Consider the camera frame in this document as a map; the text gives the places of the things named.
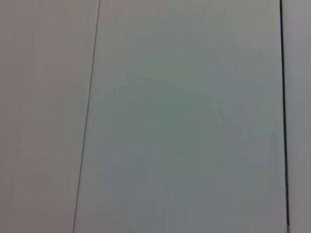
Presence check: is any black wall panel joint strip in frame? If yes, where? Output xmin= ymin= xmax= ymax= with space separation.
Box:
xmin=279 ymin=0 xmax=291 ymax=233

